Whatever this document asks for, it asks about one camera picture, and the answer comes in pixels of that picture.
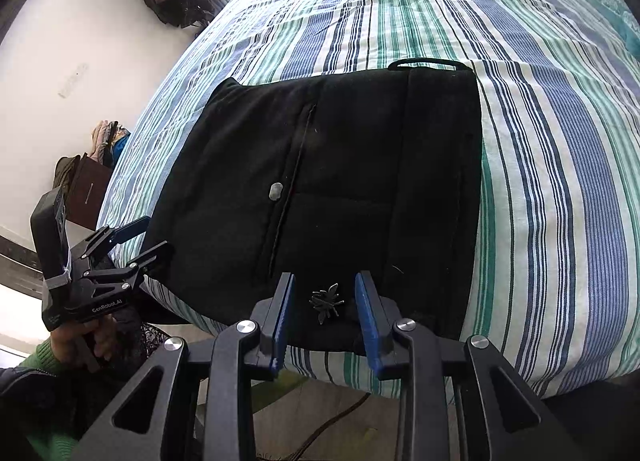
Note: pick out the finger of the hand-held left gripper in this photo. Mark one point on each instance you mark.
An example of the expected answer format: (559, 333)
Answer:
(134, 230)
(150, 256)

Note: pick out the colourful clothes pile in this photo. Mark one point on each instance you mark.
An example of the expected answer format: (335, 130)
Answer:
(107, 141)

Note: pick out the person's left hand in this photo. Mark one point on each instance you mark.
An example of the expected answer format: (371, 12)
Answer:
(67, 341)

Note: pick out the black pants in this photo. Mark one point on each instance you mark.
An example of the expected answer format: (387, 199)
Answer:
(350, 181)

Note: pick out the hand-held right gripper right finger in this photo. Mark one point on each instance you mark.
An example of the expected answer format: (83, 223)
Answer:
(367, 326)

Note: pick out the person's left forearm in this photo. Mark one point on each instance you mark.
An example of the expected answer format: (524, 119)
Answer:
(45, 391)

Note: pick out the brown wooden furniture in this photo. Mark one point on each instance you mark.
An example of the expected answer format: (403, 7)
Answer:
(85, 191)

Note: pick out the striped bed sheet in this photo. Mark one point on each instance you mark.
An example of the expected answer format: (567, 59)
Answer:
(525, 116)

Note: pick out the black lace cloth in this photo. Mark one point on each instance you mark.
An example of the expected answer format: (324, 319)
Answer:
(132, 341)

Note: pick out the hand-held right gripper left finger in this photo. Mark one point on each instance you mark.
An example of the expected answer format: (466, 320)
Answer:
(281, 326)

